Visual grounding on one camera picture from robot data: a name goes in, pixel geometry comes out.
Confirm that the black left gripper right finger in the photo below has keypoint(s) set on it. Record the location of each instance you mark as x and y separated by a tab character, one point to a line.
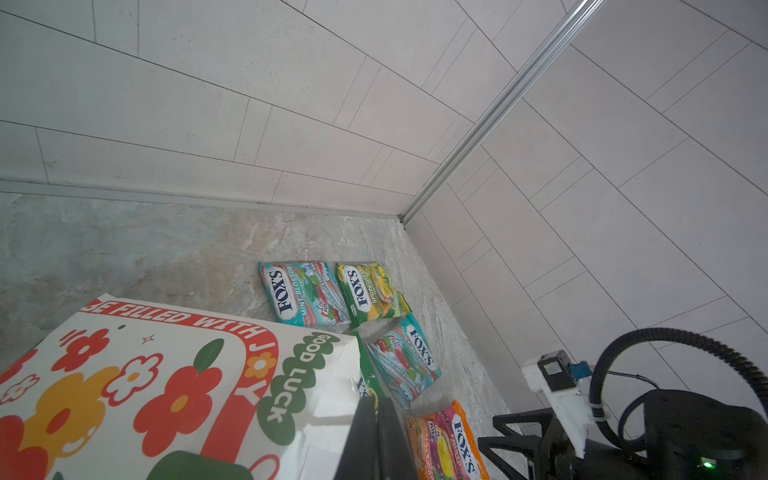
394	457

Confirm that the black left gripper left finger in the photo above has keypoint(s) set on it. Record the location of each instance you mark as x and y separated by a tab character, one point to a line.
359	456

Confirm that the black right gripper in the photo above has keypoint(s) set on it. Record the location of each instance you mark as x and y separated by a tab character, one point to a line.
687	436

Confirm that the orange candy bag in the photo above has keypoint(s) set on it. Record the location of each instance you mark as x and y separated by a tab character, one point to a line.
444	446

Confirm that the green spring tea candy bag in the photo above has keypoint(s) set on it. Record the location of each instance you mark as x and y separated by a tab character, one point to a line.
368	384

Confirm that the teal green candy bag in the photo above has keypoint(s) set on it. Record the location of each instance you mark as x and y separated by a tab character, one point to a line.
405	361

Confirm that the spring tea candy bag yellow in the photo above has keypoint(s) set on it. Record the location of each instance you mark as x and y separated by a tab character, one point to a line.
369	293

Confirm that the mint blossom candy bag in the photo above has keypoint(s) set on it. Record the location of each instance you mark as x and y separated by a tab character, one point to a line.
304	294

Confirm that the white paper bag red print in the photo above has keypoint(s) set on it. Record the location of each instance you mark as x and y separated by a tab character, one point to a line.
129	390

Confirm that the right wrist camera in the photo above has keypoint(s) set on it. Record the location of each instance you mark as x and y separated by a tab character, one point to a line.
551	375

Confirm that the aluminium corner post right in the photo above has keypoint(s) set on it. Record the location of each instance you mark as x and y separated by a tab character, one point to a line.
540	60

